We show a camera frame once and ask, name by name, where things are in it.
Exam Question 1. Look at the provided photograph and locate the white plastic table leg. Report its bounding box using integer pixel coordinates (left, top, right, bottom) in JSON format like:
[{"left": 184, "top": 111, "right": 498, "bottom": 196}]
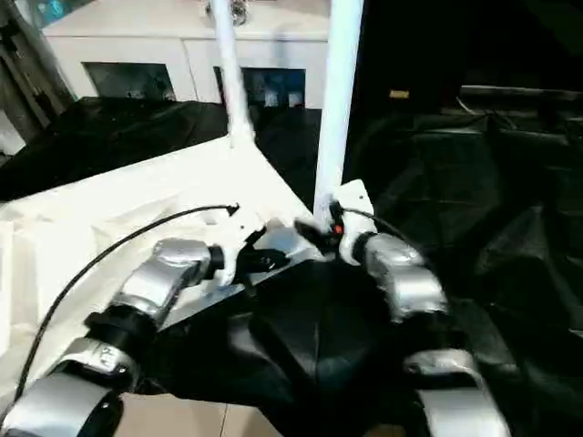
[
  {"left": 312, "top": 0, "right": 365, "bottom": 229},
  {"left": 210, "top": 0, "right": 257, "bottom": 149}
]

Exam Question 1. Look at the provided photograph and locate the white plastic table top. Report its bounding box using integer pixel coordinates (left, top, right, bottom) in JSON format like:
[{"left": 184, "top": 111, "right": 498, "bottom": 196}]
[{"left": 0, "top": 131, "right": 329, "bottom": 411}]

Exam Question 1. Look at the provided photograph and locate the black plastic mat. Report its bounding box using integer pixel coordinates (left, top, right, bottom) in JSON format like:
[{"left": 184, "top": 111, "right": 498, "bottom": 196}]
[{"left": 0, "top": 93, "right": 583, "bottom": 437}]

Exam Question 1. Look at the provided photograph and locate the black fabric backdrop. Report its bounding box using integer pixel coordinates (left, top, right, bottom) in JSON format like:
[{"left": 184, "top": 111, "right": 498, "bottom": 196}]
[{"left": 354, "top": 0, "right": 583, "bottom": 124}]

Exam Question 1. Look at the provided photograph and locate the dark horizontal bar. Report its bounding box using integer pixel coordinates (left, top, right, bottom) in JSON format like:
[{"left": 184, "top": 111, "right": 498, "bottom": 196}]
[{"left": 459, "top": 84, "right": 583, "bottom": 102}]

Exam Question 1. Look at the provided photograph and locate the black bundle in clear bag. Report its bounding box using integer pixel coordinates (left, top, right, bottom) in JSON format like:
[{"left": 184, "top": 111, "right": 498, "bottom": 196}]
[{"left": 202, "top": 0, "right": 250, "bottom": 24}]

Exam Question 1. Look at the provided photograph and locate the white glass-door cabinet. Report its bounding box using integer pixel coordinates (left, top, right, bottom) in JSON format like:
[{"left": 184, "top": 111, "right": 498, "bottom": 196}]
[{"left": 40, "top": 0, "right": 332, "bottom": 109}]

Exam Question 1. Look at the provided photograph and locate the grey metal tripod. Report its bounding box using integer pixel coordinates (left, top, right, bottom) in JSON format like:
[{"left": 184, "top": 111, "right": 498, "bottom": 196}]
[{"left": 0, "top": 0, "right": 77, "bottom": 142}]

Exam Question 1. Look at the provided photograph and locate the teal printed plastic sheet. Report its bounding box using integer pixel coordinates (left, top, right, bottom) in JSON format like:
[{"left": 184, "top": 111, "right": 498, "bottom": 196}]
[{"left": 34, "top": 0, "right": 78, "bottom": 19}]

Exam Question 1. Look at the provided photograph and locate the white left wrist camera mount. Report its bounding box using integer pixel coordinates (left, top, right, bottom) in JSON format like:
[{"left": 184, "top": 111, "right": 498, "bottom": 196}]
[{"left": 213, "top": 208, "right": 268, "bottom": 288}]

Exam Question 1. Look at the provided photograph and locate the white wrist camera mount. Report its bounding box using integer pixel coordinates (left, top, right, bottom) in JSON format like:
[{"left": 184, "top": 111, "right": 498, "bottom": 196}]
[
  {"left": 213, "top": 208, "right": 268, "bottom": 288},
  {"left": 327, "top": 179, "right": 377, "bottom": 266}
]

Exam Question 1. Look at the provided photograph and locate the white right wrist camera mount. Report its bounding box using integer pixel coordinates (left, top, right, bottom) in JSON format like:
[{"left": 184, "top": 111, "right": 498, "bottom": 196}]
[{"left": 327, "top": 179, "right": 377, "bottom": 266}]

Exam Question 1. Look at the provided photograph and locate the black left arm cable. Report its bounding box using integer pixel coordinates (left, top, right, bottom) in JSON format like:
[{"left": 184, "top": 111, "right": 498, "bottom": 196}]
[{"left": 13, "top": 203, "right": 241, "bottom": 401}]

